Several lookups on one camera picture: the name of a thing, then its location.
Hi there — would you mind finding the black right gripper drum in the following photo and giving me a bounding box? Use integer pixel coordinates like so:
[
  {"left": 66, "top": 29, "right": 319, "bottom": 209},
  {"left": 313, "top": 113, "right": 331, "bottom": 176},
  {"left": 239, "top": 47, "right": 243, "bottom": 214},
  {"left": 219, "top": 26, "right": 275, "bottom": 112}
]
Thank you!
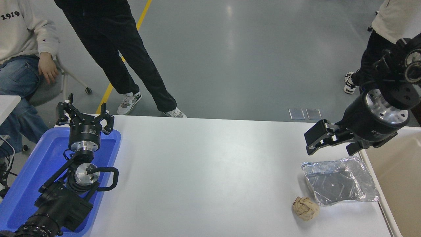
[{"left": 341, "top": 93, "right": 401, "bottom": 147}]

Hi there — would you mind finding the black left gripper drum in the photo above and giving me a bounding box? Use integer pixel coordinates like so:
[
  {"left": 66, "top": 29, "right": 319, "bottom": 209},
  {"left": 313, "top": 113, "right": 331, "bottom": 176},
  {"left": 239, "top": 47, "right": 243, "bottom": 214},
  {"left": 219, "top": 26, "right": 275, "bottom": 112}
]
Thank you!
[{"left": 68, "top": 118, "right": 103, "bottom": 144}]

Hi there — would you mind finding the foil tray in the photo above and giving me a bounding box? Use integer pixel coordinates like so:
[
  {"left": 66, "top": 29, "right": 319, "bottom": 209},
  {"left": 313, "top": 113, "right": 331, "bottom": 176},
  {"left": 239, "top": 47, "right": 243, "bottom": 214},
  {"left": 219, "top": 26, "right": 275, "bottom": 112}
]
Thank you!
[{"left": 301, "top": 156, "right": 380, "bottom": 207}]

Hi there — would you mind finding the seated person's hand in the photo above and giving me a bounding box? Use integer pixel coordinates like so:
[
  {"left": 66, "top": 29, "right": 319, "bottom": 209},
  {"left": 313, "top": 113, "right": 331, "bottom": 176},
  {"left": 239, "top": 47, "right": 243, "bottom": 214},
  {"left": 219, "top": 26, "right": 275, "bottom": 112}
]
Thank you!
[{"left": 38, "top": 52, "right": 59, "bottom": 85}]

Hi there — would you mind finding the grey office chair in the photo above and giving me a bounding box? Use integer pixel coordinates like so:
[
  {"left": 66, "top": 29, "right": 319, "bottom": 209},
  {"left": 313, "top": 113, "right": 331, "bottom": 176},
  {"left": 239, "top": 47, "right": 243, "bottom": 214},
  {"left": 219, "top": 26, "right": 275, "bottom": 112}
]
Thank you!
[{"left": 28, "top": 36, "right": 93, "bottom": 107}]

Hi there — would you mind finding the large pale bin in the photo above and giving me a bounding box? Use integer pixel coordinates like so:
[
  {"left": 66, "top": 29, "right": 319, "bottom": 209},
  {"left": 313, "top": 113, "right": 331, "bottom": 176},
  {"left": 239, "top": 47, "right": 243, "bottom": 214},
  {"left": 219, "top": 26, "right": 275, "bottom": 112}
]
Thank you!
[{"left": 359, "top": 127, "right": 421, "bottom": 237}]

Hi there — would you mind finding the blue plastic tray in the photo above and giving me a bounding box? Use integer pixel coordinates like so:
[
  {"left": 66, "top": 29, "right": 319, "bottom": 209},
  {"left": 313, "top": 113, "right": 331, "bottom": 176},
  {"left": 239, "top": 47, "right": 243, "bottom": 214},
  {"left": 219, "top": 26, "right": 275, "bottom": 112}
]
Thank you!
[{"left": 0, "top": 127, "right": 122, "bottom": 236}]

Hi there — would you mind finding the small white side table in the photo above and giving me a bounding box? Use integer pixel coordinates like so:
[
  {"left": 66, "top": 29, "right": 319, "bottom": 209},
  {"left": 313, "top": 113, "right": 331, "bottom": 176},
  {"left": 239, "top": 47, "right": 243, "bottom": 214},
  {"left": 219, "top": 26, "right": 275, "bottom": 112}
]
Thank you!
[{"left": 0, "top": 95, "right": 21, "bottom": 125}]

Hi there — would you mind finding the crumpled tan paper ball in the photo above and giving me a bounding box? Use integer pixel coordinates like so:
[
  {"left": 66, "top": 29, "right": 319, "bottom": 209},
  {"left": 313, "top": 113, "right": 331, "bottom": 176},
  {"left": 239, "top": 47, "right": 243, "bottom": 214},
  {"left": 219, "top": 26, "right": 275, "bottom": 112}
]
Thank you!
[{"left": 292, "top": 196, "right": 320, "bottom": 221}]

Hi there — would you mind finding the standing person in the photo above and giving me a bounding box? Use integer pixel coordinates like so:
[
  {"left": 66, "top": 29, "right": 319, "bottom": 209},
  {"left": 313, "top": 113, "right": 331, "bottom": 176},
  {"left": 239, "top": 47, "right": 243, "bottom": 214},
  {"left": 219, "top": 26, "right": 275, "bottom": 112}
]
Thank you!
[{"left": 54, "top": 0, "right": 187, "bottom": 118}]

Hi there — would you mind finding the seated person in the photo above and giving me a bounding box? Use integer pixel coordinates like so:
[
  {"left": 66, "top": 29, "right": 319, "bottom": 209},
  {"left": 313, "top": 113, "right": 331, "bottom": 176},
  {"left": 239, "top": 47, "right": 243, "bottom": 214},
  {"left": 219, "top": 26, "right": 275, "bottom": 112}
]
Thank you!
[{"left": 0, "top": 0, "right": 61, "bottom": 158}]

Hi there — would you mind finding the black cable bundle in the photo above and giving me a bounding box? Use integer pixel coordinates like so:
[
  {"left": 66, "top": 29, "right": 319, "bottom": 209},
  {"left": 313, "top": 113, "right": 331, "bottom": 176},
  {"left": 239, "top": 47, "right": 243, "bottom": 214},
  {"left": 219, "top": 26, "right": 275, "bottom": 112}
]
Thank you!
[{"left": 0, "top": 135, "right": 16, "bottom": 198}]

